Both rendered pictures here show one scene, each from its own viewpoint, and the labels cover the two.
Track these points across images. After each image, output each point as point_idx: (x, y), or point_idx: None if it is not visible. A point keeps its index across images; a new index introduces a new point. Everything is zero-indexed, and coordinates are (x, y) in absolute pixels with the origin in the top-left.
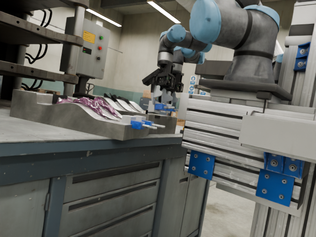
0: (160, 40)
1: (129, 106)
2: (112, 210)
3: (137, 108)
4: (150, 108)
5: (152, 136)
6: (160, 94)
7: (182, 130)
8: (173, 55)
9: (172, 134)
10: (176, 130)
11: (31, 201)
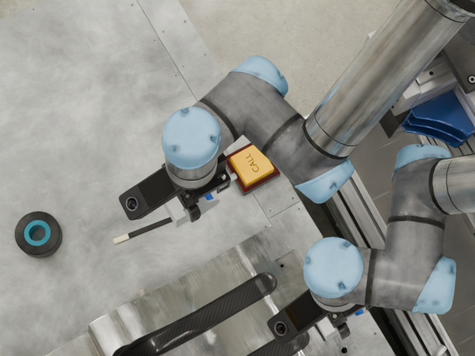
0: (336, 299)
1: (184, 349)
2: None
3: (171, 314)
4: (332, 335)
5: (384, 350)
6: (365, 319)
7: (250, 190)
8: (199, 171)
9: (302, 251)
10: (160, 162)
11: None
